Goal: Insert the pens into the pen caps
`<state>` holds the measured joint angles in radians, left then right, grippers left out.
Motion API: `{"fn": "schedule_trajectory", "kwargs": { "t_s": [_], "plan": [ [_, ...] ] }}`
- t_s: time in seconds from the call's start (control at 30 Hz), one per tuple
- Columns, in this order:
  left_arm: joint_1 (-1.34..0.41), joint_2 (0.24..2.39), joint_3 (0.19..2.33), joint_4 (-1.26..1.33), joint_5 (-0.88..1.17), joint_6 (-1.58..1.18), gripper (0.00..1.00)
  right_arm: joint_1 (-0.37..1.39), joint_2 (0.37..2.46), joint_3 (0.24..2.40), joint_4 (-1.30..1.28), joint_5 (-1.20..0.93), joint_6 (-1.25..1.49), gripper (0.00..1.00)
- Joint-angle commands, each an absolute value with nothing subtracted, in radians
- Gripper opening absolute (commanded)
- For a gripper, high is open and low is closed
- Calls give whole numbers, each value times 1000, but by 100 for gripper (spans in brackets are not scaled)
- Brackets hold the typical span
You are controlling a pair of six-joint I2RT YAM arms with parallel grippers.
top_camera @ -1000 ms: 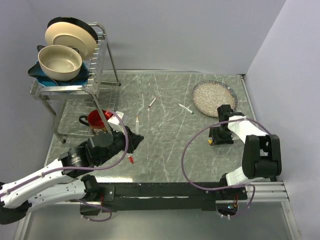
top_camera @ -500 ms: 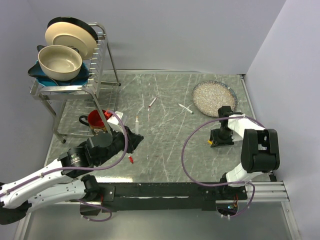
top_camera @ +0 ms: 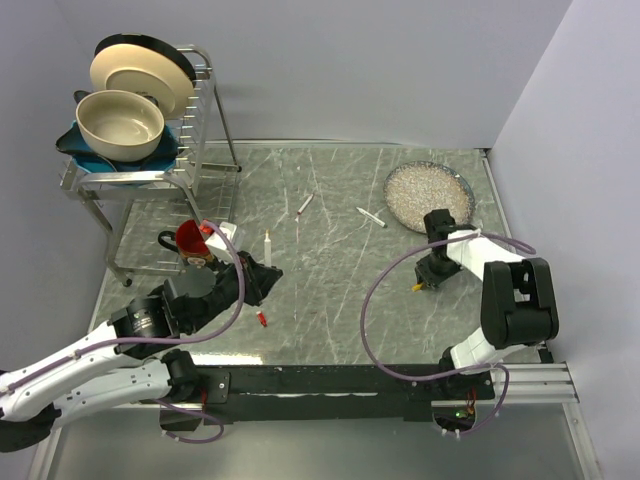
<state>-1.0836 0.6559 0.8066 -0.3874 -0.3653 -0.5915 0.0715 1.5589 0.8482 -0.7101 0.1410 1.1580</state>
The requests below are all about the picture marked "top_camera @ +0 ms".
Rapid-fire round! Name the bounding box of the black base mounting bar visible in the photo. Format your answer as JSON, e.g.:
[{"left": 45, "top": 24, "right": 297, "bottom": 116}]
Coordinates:
[{"left": 167, "top": 365, "right": 495, "bottom": 424}]

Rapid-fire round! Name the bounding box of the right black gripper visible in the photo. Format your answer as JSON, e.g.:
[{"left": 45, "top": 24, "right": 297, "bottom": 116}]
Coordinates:
[{"left": 414, "top": 254, "right": 462, "bottom": 290}]

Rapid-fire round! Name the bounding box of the green white marker pen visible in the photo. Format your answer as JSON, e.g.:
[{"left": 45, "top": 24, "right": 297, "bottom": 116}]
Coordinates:
[{"left": 356, "top": 207, "right": 387, "bottom": 228}]

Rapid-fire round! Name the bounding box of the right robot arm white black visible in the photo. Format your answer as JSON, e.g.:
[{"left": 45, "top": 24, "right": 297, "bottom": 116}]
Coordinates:
[{"left": 413, "top": 209, "right": 559, "bottom": 398}]

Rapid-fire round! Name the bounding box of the speckled plate dark rim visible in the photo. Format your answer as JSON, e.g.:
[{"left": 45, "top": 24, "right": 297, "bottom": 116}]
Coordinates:
[{"left": 383, "top": 161, "right": 475, "bottom": 234}]

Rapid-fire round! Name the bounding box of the black plate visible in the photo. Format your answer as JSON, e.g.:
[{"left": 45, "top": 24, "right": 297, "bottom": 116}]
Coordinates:
[{"left": 94, "top": 33, "right": 197, "bottom": 83}]

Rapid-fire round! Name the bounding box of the beige bowl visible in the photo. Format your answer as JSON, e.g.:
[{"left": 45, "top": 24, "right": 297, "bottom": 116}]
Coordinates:
[{"left": 75, "top": 90, "right": 165, "bottom": 162}]

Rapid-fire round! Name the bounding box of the red black mug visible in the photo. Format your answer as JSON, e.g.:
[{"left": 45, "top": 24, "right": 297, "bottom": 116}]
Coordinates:
[{"left": 157, "top": 219, "right": 214, "bottom": 267}]

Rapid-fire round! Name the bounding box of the blue dish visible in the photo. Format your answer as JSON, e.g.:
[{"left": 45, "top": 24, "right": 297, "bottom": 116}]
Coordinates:
[{"left": 55, "top": 90, "right": 182, "bottom": 174}]

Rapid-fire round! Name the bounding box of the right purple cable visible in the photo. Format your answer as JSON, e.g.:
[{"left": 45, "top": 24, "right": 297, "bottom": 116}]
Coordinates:
[{"left": 360, "top": 232, "right": 536, "bottom": 436}]

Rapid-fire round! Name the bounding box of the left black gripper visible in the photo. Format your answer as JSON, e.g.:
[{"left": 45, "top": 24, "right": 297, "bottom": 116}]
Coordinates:
[{"left": 186, "top": 248, "right": 283, "bottom": 333}]

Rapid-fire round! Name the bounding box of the beige plate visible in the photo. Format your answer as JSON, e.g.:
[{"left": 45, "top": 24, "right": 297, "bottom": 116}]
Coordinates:
[{"left": 90, "top": 44, "right": 194, "bottom": 120}]

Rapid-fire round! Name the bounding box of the yellow white marker pen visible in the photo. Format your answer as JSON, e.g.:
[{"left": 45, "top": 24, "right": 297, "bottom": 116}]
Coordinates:
[{"left": 264, "top": 229, "right": 272, "bottom": 267}]

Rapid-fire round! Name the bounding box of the red white marker pen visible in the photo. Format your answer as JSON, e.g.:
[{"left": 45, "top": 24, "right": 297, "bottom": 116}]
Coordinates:
[{"left": 296, "top": 193, "right": 315, "bottom": 216}]

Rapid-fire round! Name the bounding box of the metal dish rack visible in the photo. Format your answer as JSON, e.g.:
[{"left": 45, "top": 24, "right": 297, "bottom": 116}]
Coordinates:
[{"left": 60, "top": 45, "right": 241, "bottom": 287}]

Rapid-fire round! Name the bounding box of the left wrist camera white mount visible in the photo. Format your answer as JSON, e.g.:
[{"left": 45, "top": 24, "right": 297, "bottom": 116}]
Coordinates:
[{"left": 199, "top": 221, "right": 244, "bottom": 263}]

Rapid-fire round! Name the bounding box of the red pen cap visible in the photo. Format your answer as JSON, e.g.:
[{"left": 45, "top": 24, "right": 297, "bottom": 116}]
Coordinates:
[{"left": 256, "top": 311, "right": 268, "bottom": 327}]

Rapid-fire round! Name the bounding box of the aluminium rail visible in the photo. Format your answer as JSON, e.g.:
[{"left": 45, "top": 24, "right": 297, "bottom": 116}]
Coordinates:
[{"left": 432, "top": 363, "right": 579, "bottom": 406}]

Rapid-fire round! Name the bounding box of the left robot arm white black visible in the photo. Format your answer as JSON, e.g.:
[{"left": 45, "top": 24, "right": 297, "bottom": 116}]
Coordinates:
[{"left": 1, "top": 252, "right": 283, "bottom": 453}]

